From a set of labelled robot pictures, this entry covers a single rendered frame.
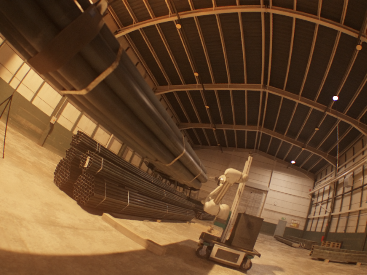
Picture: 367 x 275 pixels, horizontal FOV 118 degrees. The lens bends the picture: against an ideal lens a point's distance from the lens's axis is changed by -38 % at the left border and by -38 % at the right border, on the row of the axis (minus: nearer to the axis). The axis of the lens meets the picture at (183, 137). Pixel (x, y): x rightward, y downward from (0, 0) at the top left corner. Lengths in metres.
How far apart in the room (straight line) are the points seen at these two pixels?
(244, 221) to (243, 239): 0.26
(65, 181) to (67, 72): 2.38
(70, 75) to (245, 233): 2.65
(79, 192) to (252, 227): 2.63
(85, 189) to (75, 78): 2.05
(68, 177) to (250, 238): 2.94
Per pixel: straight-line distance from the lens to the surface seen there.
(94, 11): 1.13
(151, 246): 2.19
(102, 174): 2.90
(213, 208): 2.51
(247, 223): 2.70
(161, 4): 10.72
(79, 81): 1.07
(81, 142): 3.04
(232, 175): 2.26
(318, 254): 6.91
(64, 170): 3.22
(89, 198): 2.69
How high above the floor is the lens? 0.71
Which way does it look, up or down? 19 degrees up
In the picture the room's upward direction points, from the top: 23 degrees clockwise
